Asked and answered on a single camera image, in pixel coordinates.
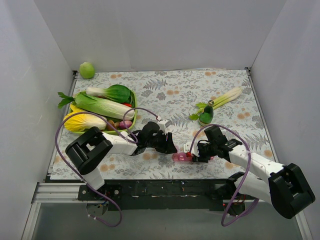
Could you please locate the green plastic tray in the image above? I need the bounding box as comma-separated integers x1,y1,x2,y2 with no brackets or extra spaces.
68,91,138,135

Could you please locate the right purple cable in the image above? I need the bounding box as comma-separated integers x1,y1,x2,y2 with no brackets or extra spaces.
188,123,260,227

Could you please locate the celery stalk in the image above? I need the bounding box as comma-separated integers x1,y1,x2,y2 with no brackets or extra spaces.
189,87,242,121

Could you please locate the green napa cabbage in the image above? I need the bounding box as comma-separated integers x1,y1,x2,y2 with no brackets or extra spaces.
73,91,136,121

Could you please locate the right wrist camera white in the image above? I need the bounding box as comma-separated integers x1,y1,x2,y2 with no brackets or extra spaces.
183,141,199,155

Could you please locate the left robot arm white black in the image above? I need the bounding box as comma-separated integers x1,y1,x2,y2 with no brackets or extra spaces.
65,119,178,200

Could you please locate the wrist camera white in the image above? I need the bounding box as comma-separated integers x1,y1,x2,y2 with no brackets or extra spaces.
157,119,172,135
183,141,199,155

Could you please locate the red chili pepper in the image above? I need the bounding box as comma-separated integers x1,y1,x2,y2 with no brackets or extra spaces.
122,103,133,108

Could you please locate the bok choy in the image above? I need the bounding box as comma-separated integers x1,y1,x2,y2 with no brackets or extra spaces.
85,84,131,104

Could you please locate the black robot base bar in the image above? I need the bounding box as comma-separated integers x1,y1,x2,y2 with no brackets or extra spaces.
77,178,253,212

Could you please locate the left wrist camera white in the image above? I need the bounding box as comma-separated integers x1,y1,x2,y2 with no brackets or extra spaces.
157,119,172,135

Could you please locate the purple onion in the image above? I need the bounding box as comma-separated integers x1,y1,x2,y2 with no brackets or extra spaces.
118,120,133,130

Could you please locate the yellow napa cabbage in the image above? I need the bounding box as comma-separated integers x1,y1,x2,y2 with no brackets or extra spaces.
63,104,107,132

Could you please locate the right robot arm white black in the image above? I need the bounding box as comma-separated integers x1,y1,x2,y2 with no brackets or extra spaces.
183,124,316,219

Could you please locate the floral table mat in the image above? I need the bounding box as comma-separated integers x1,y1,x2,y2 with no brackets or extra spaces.
49,68,279,181

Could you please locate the brown mushroom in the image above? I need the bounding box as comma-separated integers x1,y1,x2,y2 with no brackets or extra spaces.
106,119,120,131

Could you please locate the green glass bottle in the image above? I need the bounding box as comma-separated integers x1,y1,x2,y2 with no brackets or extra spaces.
198,100,214,126

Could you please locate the round green cabbage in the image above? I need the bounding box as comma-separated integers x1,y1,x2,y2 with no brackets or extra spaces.
79,62,96,79

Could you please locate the pink weekly pill organizer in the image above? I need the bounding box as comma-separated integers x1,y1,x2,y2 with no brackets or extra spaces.
172,152,214,163

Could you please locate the aluminium frame rail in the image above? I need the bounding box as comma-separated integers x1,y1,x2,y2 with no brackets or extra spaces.
21,182,83,240

